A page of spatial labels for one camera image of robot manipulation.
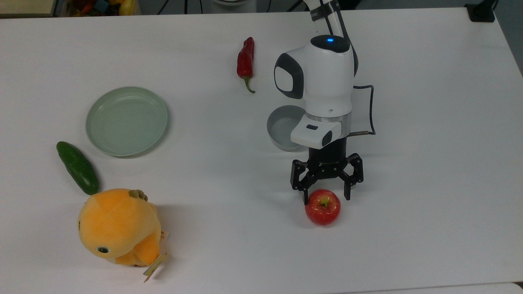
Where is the pale green plate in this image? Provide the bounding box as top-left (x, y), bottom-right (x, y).
top-left (85, 86), bottom-right (169, 157)

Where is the white adjoining table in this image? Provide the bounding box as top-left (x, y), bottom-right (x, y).
top-left (335, 282), bottom-right (523, 294)

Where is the green cucumber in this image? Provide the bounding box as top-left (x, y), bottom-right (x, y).
top-left (56, 141), bottom-right (100, 196)

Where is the tan wooden board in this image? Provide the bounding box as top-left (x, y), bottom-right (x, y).
top-left (0, 0), bottom-right (58, 18)

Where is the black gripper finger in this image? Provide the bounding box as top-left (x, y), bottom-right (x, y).
top-left (337, 153), bottom-right (364, 201)
top-left (290, 159), bottom-right (324, 205)

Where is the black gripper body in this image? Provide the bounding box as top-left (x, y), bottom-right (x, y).
top-left (308, 138), bottom-right (349, 181)

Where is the grey bowl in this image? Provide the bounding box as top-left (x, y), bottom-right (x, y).
top-left (266, 105), bottom-right (307, 152)

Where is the black table clamp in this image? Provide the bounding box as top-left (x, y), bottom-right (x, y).
top-left (465, 0), bottom-right (497, 23)

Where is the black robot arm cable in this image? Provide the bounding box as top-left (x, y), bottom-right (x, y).
top-left (352, 84), bottom-right (377, 136)

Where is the red chili pepper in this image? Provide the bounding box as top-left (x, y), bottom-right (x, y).
top-left (236, 36), bottom-right (256, 94)

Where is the yellow plush dinosaur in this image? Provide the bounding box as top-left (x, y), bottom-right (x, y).
top-left (77, 188), bottom-right (169, 283)

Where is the bin of toy fruit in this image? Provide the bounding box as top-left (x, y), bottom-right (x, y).
top-left (62, 0), bottom-right (142, 17)

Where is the red apple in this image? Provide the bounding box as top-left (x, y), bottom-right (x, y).
top-left (305, 189), bottom-right (341, 226)

